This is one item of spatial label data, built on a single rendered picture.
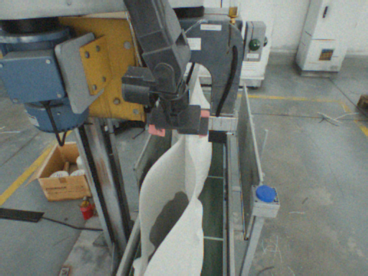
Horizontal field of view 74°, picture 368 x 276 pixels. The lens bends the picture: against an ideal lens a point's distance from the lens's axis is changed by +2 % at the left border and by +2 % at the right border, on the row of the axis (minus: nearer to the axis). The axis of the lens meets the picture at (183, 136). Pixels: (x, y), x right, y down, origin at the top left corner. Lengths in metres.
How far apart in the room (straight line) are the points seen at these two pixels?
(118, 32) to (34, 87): 0.28
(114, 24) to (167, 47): 0.36
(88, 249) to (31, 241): 0.40
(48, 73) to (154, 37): 0.26
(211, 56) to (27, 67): 0.43
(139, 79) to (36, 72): 0.21
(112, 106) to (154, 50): 0.46
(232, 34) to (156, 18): 0.32
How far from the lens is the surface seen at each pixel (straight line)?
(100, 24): 0.75
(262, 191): 0.84
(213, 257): 1.22
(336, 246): 1.94
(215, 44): 0.68
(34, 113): 0.70
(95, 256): 1.72
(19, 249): 1.96
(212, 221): 1.32
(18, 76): 0.59
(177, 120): 0.51
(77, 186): 1.97
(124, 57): 0.75
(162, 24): 0.39
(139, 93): 0.48
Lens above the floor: 1.44
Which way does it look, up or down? 35 degrees down
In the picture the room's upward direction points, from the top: straight up
